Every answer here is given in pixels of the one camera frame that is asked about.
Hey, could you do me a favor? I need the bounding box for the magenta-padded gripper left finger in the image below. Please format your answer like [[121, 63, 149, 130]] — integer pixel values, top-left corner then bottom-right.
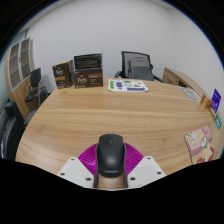
[[56, 142, 101, 189]]

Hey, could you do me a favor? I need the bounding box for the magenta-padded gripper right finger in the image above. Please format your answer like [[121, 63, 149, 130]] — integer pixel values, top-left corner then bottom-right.
[[123, 142, 167, 189]]

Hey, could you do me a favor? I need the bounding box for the black computer mouse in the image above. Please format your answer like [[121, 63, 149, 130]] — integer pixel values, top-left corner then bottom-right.
[[95, 133, 127, 178]]

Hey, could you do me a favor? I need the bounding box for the cartoon print mouse pad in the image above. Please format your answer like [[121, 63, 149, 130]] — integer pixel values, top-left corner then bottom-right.
[[184, 125, 216, 165]]

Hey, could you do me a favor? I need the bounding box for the black seat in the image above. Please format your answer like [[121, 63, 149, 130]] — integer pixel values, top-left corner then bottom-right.
[[0, 100, 27, 160]]

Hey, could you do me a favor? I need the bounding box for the printed white paper sheet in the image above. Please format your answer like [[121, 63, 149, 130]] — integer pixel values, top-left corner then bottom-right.
[[107, 78, 149, 93]]

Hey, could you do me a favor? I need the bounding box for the large brown carton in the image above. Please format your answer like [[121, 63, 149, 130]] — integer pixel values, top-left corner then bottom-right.
[[72, 67, 104, 89]]

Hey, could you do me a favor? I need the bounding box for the round grey disc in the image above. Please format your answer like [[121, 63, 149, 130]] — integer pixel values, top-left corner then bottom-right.
[[180, 86, 200, 101]]

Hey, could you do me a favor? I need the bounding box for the flat tan box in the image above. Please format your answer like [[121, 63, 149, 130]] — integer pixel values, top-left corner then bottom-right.
[[208, 107, 218, 120]]

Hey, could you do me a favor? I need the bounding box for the orange-brown cardboard box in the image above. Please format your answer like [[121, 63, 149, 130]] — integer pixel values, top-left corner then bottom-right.
[[199, 94, 213, 109]]

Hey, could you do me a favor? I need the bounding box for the small brown carton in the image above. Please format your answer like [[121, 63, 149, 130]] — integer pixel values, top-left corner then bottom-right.
[[51, 59, 75, 90]]

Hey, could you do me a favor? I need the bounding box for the wooden side desk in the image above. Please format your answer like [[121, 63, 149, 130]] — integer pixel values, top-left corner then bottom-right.
[[162, 67, 204, 98]]

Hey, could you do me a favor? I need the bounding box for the small black chair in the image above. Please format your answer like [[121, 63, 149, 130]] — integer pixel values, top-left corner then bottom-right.
[[24, 67, 49, 106]]

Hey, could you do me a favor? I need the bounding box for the purple card package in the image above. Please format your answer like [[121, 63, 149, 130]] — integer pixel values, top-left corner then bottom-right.
[[210, 88, 222, 114]]

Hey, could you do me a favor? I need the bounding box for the open black box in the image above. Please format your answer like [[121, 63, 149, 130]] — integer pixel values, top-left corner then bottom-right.
[[73, 53, 103, 71]]

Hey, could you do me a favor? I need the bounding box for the black mesh office chair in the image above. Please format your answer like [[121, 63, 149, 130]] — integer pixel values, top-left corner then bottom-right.
[[114, 50, 164, 83]]

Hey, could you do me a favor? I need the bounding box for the wooden shelf unit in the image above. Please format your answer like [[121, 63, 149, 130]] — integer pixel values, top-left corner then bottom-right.
[[4, 37, 34, 119]]

